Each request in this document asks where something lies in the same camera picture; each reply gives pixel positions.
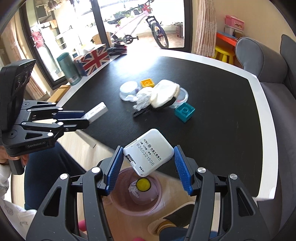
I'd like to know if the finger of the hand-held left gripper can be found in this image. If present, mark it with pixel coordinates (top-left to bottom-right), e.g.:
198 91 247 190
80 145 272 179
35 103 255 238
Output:
21 118 90 141
21 100 86 121

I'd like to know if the grey sofa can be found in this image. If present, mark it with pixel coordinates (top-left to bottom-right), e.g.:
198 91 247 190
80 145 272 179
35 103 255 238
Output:
235 35 296 241

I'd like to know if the white patterned shirt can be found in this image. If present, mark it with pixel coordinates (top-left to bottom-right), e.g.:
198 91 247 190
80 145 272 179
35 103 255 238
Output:
0 199 38 235

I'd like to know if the grey plastic box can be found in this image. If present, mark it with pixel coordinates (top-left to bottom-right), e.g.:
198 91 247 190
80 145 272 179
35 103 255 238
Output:
224 24 243 37

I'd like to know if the wooden board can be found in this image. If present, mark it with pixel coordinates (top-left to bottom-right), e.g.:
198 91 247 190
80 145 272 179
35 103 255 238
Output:
50 85 71 102

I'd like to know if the person's left hand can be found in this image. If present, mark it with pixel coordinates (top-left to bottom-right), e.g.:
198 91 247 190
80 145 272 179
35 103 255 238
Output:
0 149 29 167

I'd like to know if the clear round plastic lid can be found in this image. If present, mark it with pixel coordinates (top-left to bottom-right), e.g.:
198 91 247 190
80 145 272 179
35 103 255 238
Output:
119 81 139 101

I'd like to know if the black door frame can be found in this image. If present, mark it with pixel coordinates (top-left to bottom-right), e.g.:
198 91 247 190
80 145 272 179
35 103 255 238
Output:
20 0 193 91

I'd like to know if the red children's table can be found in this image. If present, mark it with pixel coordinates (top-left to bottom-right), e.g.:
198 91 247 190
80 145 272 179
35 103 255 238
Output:
216 32 238 50

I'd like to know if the silver foil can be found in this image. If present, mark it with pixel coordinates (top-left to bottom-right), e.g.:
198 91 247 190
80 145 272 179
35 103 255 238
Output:
128 182 140 197

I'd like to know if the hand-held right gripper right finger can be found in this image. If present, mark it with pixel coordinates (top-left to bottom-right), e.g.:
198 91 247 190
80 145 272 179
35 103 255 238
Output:
174 146 271 241

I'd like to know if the small white stick device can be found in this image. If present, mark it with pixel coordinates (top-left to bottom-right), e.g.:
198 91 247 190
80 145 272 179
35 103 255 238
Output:
87 102 109 122

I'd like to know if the yellow plastic stool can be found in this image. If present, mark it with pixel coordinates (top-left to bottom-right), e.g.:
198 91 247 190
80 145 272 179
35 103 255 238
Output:
211 45 235 64

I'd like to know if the white fluffy pad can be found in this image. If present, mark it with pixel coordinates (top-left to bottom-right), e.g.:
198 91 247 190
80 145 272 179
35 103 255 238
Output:
150 79 181 109

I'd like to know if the pink patterned curtain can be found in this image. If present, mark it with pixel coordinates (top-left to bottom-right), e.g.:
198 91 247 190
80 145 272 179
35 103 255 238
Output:
193 0 216 57

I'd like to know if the black and white slipper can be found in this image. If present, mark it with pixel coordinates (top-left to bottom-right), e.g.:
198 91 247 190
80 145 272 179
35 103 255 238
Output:
148 201 196 235

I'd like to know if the green thermos bottle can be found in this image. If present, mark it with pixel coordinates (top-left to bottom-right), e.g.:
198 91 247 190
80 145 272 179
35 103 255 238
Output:
57 52 82 86

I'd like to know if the white card reader device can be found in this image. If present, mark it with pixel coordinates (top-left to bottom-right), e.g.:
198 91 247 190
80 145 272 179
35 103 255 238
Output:
123 128 174 177

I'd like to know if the pink storage box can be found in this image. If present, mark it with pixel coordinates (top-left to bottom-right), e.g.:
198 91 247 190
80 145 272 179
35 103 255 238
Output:
225 15 245 30

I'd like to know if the clear plastic cup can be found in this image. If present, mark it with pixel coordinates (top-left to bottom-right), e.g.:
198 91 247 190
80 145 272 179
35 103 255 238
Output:
169 87 189 109

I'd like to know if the cardboard box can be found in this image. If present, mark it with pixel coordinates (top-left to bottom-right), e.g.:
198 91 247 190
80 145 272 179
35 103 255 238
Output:
91 34 112 45

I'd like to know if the flag print tissue box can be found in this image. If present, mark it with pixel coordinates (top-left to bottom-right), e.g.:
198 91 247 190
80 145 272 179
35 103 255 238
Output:
73 44 110 77

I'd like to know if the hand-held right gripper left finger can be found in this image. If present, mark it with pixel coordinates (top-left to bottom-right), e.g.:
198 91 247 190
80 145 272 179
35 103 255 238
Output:
25 146 124 241

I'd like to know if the pink and white bicycle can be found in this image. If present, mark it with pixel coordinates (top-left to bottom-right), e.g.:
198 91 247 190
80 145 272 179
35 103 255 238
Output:
105 0 169 49

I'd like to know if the yellow ball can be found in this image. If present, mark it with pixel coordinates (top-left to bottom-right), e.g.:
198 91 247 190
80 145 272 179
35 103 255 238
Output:
136 177 152 192

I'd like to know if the yellow toy brick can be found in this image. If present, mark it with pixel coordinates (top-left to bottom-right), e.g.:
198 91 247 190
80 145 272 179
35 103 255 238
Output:
140 78 155 88

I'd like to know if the person's left leg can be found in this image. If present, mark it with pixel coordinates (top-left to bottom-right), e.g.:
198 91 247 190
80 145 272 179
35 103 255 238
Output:
24 141 86 211

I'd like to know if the beige patterned curtain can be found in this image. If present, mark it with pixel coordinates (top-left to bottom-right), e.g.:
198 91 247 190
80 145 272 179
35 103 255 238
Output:
3 21 47 100

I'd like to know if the stack of black pouches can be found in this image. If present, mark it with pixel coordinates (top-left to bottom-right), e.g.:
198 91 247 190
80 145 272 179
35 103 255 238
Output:
107 44 128 56

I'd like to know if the white tissue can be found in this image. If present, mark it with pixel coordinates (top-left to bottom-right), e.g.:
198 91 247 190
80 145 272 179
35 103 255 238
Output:
133 88 154 111

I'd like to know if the teal toy brick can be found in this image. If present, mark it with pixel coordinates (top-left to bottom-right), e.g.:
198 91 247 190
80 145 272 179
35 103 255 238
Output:
174 103 195 123

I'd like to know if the pink plastic waste bin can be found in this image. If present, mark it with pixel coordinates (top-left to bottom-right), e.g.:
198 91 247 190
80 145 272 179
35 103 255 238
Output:
110 167 162 216

